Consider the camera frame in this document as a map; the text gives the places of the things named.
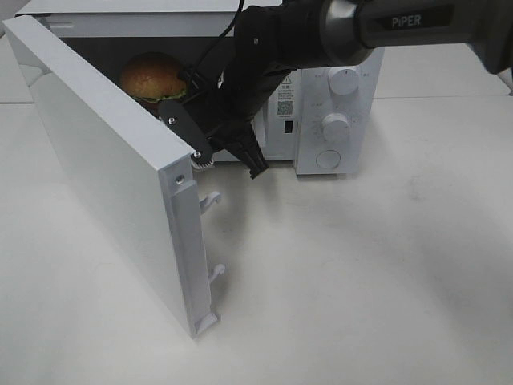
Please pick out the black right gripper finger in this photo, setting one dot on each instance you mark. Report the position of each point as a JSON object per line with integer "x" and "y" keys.
{"x": 241, "y": 142}

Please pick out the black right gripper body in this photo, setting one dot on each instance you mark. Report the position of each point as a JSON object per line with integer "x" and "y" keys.
{"x": 236, "y": 98}

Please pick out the burger with lettuce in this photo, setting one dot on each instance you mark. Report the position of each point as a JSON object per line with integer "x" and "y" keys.
{"x": 151, "y": 78}

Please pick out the round white door button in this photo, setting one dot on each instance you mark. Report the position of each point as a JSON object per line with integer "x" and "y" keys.
{"x": 329, "y": 159}

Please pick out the white microwave knob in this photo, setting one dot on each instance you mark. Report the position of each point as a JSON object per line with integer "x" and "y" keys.
{"x": 335, "y": 127}
{"x": 343, "y": 80}

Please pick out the white microwave door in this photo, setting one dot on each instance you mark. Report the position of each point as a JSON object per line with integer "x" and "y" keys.
{"x": 131, "y": 172}

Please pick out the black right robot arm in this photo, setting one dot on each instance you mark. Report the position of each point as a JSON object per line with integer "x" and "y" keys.
{"x": 340, "y": 32}

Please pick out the white warning label sticker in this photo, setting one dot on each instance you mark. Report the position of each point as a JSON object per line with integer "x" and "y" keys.
{"x": 285, "y": 97}

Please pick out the white microwave oven body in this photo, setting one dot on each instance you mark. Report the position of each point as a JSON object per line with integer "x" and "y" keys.
{"x": 106, "y": 33}

